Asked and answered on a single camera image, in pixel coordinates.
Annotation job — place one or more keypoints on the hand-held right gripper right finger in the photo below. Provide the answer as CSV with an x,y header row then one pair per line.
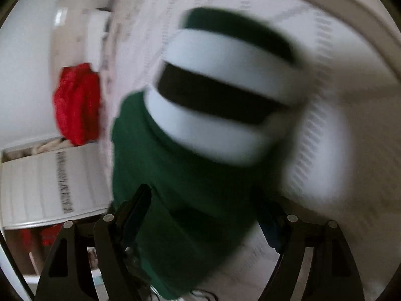
x,y
273,229

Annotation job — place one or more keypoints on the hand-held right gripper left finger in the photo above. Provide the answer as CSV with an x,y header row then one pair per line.
x,y
131,213

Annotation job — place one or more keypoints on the green and white varsity jacket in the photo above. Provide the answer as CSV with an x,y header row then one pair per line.
x,y
175,169

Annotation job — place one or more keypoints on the hanging red clothes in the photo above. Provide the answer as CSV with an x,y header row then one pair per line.
x,y
37,235

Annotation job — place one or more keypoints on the white sliding wardrobe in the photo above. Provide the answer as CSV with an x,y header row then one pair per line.
x,y
31,182

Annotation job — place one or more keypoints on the beige plush toys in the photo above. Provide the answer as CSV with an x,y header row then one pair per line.
x,y
47,145

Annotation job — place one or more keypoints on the red quilt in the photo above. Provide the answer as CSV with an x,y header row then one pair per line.
x,y
76,106

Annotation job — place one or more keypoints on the white floral mat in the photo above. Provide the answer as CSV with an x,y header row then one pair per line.
x,y
329,37

